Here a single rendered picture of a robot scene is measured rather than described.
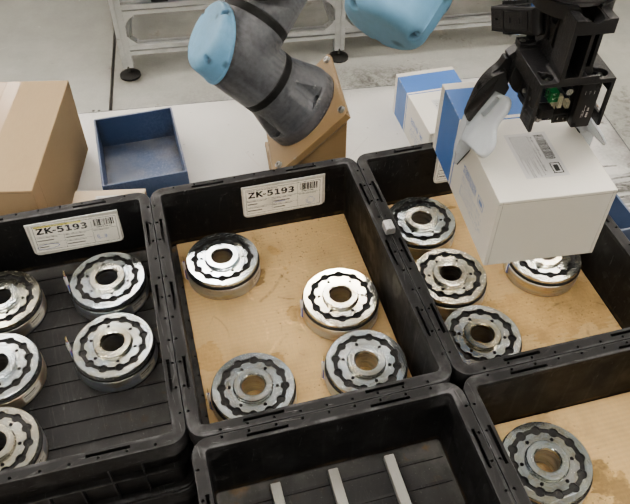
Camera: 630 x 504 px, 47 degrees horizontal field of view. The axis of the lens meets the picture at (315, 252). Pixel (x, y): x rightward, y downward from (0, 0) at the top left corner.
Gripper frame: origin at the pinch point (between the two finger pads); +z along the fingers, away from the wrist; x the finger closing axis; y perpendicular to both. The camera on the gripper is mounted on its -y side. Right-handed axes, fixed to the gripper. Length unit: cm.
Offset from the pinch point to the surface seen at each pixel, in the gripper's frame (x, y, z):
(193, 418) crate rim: -37.9, 16.1, 18.4
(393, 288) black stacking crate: -11.8, -0.8, 21.8
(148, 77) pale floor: -57, -193, 113
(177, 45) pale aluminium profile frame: -44, -194, 100
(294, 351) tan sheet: -25.3, 2.3, 28.5
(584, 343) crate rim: 7.2, 13.4, 18.4
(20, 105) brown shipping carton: -66, -55, 26
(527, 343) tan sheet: 5.4, 5.9, 28.5
